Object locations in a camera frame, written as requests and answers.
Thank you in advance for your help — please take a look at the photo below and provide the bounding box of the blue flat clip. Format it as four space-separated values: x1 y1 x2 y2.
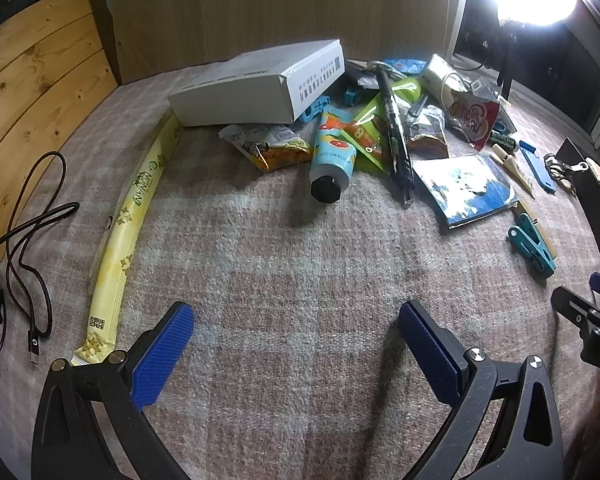
518 141 556 194

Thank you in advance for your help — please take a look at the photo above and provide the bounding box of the teal plastic clip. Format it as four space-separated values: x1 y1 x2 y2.
507 212 556 278

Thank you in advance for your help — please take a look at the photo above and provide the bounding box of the white charger with cable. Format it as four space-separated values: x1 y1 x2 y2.
418 54 470 110

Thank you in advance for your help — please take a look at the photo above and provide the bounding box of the red white snack packet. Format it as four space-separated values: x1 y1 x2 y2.
448 90 500 152

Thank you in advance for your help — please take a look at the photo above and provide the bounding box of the silver dark snack packet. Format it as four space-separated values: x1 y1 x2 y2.
407 105 449 158

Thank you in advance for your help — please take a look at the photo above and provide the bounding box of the black usb cable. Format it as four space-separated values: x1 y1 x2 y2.
0 150 81 366

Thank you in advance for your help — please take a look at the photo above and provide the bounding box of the blue plastic bag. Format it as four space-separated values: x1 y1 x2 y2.
385 58 427 76

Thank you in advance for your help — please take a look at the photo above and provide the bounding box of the green orange snack bag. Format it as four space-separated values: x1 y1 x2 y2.
341 77 422 172

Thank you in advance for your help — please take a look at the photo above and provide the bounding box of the long yellow snack stick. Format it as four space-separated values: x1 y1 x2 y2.
71 110 183 366

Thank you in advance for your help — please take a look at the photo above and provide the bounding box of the black folding tool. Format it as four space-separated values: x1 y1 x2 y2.
367 61 413 207

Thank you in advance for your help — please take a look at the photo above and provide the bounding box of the blue picture booklet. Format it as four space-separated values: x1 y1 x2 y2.
413 155 518 229

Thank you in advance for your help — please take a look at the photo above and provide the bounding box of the black storage bin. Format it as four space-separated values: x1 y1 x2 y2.
556 139 600 252

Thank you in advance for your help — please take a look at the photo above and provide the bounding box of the blue citrus cream tube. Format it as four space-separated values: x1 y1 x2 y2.
309 105 358 204

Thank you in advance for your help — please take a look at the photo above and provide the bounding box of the white cardboard box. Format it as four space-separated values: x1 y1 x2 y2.
168 39 344 127

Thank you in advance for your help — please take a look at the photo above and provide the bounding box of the yellow white snack packet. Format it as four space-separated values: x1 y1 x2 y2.
219 125 312 172

